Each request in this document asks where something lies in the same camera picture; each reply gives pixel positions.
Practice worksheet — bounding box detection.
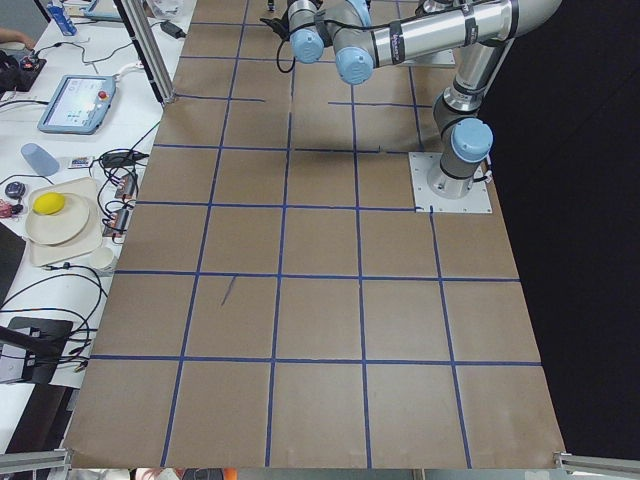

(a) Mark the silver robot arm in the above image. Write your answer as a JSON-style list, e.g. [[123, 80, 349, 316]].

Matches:
[[280, 0, 560, 135]]

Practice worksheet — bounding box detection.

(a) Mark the black monitor stand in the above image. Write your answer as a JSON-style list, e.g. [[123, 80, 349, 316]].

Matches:
[[1, 316, 73, 385]]

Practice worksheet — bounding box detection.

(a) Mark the white paper cup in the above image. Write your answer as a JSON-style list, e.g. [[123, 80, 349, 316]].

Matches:
[[89, 247, 118, 276]]

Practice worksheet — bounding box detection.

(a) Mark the black power adapter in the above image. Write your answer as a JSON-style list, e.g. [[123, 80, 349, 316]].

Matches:
[[160, 20, 186, 39]]

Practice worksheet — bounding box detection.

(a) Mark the beige plate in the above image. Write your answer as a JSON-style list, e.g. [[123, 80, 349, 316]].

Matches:
[[25, 194, 90, 245]]

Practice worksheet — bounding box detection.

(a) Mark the yellow lemon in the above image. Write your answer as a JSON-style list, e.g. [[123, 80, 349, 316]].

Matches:
[[32, 192, 66, 215]]

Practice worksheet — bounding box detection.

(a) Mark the teach pendant tablet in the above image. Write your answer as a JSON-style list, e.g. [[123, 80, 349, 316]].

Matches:
[[37, 75, 116, 135]]

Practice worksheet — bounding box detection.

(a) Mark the beige tray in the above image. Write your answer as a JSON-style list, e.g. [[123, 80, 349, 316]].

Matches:
[[25, 177, 102, 267]]

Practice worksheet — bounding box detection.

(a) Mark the blue plastic cup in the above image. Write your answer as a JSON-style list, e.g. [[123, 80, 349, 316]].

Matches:
[[21, 143, 60, 177]]

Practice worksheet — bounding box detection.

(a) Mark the blue white bottle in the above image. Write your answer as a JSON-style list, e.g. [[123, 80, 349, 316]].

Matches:
[[46, 0, 77, 37]]

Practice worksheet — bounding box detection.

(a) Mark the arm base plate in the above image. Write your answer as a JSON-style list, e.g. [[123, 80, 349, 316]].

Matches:
[[408, 152, 492, 214], [403, 49, 456, 69]]

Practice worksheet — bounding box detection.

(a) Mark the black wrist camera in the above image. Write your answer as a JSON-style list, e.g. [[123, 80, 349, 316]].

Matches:
[[260, 17, 290, 41]]

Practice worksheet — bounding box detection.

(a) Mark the aluminium frame post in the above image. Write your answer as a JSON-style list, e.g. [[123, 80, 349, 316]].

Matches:
[[114, 0, 175, 105]]

